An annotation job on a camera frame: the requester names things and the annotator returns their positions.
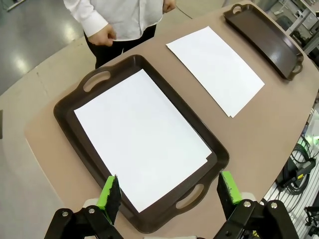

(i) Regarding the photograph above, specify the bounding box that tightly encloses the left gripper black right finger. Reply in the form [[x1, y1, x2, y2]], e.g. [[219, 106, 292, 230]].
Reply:
[[215, 170, 300, 239]]

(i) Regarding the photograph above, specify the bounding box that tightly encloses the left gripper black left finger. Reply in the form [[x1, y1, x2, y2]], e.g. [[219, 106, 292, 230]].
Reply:
[[44, 175, 123, 239]]

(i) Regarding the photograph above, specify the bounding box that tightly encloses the white A4 paper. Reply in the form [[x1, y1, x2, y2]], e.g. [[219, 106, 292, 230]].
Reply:
[[165, 26, 266, 119], [74, 69, 212, 213]]

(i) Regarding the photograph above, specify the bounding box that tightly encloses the person's right forearm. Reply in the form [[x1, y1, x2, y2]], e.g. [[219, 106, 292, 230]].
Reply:
[[63, 0, 110, 38]]

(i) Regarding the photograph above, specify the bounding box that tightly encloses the person's right hand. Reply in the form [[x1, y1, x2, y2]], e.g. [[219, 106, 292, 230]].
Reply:
[[87, 24, 117, 47]]

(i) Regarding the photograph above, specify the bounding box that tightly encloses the brown plastic serving tray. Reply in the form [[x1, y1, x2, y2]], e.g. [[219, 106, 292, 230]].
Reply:
[[222, 3, 305, 82], [53, 54, 230, 235]]

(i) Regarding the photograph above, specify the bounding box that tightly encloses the person in white shirt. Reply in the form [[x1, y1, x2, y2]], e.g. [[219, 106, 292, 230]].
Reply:
[[63, 0, 176, 69]]

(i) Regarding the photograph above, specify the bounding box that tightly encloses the coiled black cable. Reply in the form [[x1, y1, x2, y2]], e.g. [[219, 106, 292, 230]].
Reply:
[[274, 139, 319, 197]]

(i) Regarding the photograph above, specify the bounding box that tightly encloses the thin grey cable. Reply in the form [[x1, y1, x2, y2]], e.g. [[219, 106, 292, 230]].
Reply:
[[176, 5, 194, 19]]

